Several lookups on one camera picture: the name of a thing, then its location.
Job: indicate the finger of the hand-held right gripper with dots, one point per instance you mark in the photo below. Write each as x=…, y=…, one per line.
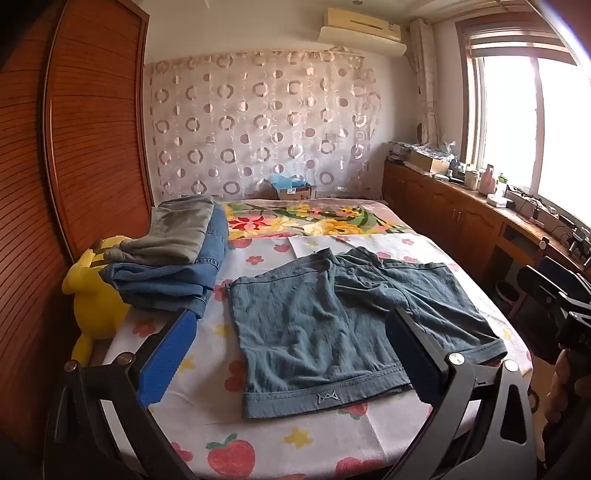
x=545, y=281

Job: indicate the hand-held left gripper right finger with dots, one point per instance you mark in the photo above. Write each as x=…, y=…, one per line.
x=415, y=362

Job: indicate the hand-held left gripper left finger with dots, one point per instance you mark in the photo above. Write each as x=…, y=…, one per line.
x=167, y=357

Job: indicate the blue-grey denim shorts pants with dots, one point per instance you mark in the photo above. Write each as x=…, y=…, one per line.
x=300, y=332

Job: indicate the folded grey pants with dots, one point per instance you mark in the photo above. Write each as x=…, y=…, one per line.
x=173, y=230

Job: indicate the person's right hand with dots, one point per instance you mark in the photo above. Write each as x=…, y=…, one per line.
x=559, y=385

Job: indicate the folded blue jeans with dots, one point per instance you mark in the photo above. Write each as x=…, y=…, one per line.
x=184, y=281

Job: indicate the yellow plush toy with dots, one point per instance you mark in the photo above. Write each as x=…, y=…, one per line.
x=94, y=309

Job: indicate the pink bottle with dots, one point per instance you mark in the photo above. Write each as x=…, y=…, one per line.
x=487, y=181

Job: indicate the wooden side cabinet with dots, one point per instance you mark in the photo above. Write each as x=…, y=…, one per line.
x=443, y=212

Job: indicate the bed with floral sheet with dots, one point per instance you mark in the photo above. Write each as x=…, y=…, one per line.
x=286, y=443
x=323, y=219

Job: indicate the window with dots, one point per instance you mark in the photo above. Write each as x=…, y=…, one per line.
x=531, y=124

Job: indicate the open cardboard box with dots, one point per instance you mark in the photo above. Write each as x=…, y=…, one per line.
x=427, y=162

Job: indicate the small cardboard box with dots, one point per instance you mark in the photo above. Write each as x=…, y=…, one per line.
x=295, y=193

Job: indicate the blue plastic bag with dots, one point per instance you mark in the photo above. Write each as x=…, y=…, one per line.
x=286, y=181

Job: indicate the wooden slatted wardrobe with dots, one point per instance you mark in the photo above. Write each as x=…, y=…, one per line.
x=69, y=161

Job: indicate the pale window curtain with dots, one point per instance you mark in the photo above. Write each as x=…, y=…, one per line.
x=427, y=83

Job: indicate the circle pattern wall cloth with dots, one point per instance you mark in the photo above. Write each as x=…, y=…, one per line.
x=258, y=124

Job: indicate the wall air conditioner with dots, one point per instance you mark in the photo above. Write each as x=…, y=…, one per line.
x=364, y=30

